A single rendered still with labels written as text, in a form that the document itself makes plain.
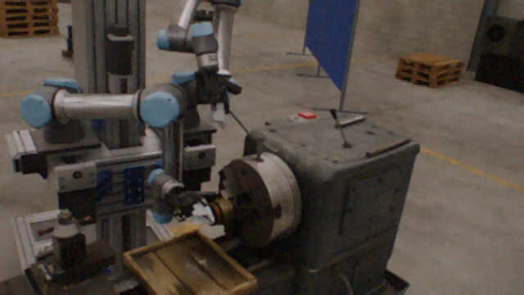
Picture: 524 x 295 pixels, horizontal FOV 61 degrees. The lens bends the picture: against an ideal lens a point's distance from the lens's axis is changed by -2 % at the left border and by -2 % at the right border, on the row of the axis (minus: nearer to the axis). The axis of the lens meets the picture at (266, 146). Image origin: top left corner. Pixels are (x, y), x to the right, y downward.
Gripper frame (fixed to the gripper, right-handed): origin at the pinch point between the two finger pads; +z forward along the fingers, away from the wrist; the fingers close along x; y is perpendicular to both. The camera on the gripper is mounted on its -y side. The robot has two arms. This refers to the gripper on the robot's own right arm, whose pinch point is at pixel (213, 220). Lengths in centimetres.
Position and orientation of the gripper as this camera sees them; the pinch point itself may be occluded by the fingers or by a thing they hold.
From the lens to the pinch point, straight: 146.6
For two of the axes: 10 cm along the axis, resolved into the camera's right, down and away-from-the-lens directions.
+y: -7.7, 1.7, -6.1
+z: 6.3, 3.5, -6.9
